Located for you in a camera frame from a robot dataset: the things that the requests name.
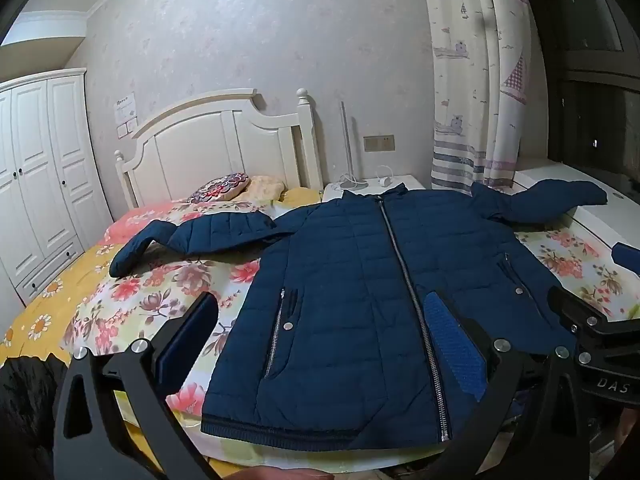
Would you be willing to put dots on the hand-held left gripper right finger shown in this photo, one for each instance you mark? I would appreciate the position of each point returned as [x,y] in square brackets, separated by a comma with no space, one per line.
[455,345]

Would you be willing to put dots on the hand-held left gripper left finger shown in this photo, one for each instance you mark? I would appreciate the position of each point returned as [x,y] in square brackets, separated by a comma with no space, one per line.
[192,332]

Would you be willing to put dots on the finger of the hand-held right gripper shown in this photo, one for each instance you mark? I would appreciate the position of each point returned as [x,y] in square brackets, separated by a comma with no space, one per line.
[629,259]
[570,302]

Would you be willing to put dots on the navy blue puffer jacket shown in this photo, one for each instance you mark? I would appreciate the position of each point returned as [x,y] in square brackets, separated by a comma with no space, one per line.
[350,285]

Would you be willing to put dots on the white window ledge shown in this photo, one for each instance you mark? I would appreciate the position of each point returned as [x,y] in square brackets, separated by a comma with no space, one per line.
[600,220]

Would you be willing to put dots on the floral patterned blanket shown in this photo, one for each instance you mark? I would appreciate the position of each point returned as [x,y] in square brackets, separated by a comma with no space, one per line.
[150,290]

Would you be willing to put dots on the yellow orange bed sheet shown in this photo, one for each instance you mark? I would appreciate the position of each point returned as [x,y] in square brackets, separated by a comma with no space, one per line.
[65,300]

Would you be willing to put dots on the embroidered patterned cushion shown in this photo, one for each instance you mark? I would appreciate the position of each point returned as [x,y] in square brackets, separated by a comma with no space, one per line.
[220,187]

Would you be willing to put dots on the pale orange pillow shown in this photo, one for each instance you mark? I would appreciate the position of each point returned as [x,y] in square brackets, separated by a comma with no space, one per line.
[265,187]

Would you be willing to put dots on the yellow pillow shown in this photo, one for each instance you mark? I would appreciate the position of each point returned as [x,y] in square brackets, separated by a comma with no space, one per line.
[302,195]

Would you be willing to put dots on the dark window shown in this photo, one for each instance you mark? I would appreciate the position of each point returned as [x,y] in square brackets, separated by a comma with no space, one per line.
[585,85]

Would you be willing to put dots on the black cloth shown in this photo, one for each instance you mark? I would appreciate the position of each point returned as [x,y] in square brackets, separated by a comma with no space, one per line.
[25,410]

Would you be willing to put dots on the cream wooden headboard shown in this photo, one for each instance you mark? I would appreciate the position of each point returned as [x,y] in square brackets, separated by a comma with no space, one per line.
[210,145]

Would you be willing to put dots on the white nightstand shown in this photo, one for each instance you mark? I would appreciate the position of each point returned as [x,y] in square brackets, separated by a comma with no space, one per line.
[340,194]

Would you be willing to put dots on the white wardrobe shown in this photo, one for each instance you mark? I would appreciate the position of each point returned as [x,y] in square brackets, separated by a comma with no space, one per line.
[45,175]

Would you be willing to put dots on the slim white desk lamp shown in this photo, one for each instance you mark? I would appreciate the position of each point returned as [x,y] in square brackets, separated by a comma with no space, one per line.
[345,140]

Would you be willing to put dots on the white paper notice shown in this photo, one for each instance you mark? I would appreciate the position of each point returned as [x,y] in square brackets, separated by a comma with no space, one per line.
[125,107]

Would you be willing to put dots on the printed striped curtain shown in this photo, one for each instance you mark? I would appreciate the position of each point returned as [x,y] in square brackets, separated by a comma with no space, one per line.
[465,85]

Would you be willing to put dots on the white wall switch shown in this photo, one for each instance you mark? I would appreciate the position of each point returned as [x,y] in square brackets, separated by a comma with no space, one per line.
[126,130]

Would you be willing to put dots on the gold wall switch plate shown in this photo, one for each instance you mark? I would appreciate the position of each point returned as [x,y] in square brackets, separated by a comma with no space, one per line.
[379,143]

